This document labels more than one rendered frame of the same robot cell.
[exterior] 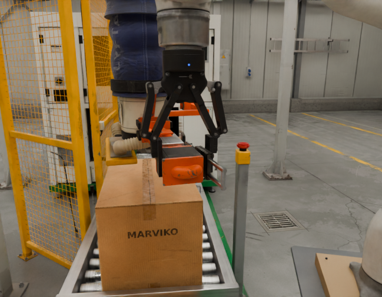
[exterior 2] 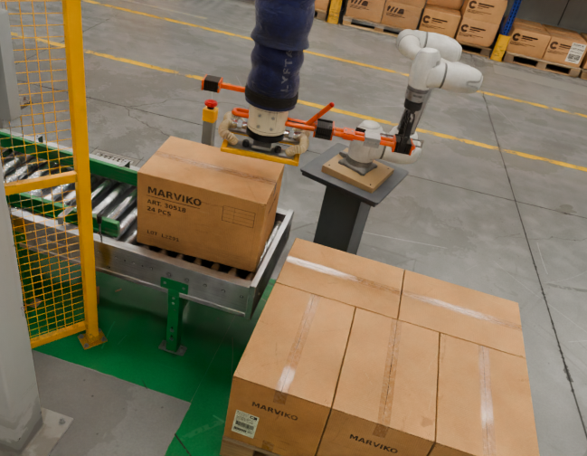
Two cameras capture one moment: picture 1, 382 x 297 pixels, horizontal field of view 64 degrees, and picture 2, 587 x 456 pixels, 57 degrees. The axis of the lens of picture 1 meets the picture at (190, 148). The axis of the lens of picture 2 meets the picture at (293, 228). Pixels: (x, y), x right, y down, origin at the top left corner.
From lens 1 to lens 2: 2.43 m
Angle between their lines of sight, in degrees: 71
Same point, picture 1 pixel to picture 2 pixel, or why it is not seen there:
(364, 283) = (356, 167)
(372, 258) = (364, 153)
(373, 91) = not seen: outside the picture
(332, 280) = (345, 174)
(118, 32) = (292, 62)
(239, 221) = not seen: hidden behind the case
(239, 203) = not seen: hidden behind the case
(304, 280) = (333, 182)
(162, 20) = (423, 93)
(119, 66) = (288, 89)
